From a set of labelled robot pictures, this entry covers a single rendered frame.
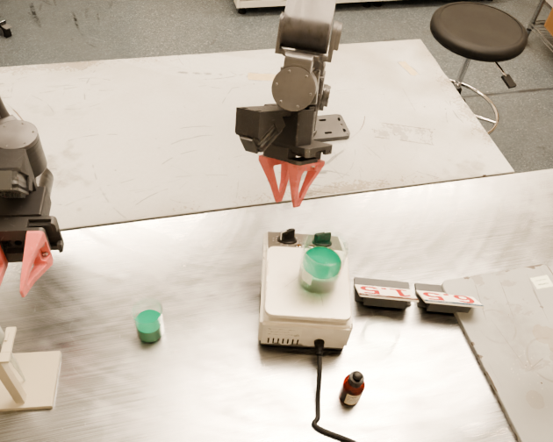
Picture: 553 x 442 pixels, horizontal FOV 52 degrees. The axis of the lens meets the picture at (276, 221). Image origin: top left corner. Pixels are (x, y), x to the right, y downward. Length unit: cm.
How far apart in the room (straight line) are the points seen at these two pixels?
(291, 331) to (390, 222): 32
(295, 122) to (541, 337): 50
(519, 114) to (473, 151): 181
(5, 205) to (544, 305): 82
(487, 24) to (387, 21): 130
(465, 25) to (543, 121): 99
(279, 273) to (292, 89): 26
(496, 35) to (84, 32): 201
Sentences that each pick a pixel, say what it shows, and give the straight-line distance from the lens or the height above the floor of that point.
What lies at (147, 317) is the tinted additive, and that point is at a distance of 85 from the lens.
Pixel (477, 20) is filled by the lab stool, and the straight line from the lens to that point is 226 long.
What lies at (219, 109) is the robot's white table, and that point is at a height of 90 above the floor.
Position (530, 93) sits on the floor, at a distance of 321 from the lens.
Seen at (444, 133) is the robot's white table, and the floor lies 90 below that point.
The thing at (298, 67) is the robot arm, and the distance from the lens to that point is 74.
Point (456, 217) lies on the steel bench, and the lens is 108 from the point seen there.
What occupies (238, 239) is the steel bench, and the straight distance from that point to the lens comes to 96.
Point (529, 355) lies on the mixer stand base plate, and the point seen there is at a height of 91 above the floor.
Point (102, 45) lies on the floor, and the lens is 311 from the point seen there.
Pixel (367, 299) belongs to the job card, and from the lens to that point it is 90.
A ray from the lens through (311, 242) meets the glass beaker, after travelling 79.
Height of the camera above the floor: 165
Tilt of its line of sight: 49 degrees down
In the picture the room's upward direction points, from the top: 7 degrees clockwise
